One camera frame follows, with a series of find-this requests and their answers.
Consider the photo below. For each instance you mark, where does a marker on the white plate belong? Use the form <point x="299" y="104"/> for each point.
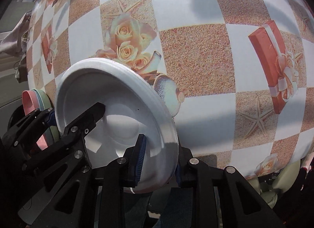
<point x="122" y="90"/>

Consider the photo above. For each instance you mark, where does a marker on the cream chair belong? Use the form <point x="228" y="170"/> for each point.
<point x="282" y="176"/>

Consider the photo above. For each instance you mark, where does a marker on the green plate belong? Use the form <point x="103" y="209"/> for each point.
<point x="46" y="100"/>

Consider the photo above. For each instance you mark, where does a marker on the blue plate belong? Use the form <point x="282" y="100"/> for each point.
<point x="39" y="95"/>

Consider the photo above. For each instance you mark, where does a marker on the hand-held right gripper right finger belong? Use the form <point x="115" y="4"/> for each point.
<point x="181" y="176"/>

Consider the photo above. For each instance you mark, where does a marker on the grey cloth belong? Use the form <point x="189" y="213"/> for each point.
<point x="14" y="34"/>

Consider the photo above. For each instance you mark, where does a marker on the dark cloth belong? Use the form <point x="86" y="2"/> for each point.
<point x="22" y="71"/>

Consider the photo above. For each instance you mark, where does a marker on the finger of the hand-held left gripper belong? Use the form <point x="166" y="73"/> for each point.
<point x="50" y="118"/>
<point x="90" y="116"/>

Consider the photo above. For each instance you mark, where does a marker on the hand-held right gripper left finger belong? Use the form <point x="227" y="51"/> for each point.
<point x="140" y="159"/>

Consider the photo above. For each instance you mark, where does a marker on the person's blue jeans leg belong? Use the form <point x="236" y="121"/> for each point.
<point x="137" y="206"/>

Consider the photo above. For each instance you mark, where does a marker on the pink plate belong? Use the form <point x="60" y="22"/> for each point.
<point x="28" y="100"/>

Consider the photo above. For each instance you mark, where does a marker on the printed checkered tablecloth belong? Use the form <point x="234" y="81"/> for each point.
<point x="196" y="53"/>

